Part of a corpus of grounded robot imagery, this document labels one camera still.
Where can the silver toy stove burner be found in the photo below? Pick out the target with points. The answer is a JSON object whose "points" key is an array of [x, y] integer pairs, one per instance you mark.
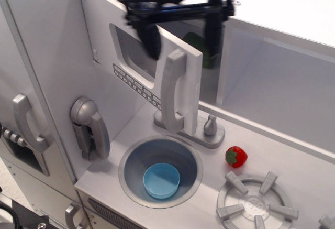
{"points": [[254, 201]]}

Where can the red toy strawberry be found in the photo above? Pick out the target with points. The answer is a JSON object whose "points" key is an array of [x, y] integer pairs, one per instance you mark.
{"points": [[236, 157]]}

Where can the white toy kitchen cabinet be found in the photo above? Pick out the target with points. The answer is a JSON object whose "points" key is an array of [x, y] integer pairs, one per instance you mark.
{"points": [[272, 89]]}

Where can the white microwave door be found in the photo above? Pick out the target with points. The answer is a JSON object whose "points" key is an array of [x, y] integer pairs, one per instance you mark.
{"points": [[171, 83]]}

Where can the grey ice dispenser panel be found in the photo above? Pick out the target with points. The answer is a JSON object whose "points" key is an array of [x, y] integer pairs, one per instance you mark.
{"points": [[21, 150]]}

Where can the silver fridge door handle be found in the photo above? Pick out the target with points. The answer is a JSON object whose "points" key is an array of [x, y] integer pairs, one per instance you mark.
{"points": [[21, 107]]}

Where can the round grey sink basin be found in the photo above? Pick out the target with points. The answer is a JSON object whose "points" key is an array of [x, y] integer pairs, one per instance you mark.
{"points": [[160, 149]]}

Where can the silver toy faucet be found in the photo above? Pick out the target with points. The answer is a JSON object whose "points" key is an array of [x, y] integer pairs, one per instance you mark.
{"points": [[208, 132]]}

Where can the green toy bell pepper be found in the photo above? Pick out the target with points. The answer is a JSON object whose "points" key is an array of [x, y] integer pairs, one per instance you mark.
{"points": [[198, 42]]}

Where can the silver oven door handle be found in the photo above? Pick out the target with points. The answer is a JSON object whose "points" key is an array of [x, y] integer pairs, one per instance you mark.
{"points": [[73, 218]]}

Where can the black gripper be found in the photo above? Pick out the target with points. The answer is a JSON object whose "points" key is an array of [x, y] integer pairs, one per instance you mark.
{"points": [[144, 13]]}

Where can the blue plastic bowl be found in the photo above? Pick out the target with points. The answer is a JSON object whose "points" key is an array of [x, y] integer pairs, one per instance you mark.
{"points": [[161, 180]]}

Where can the silver toy telephone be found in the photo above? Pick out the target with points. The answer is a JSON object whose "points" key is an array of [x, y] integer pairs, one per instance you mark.
{"points": [[90, 130]]}

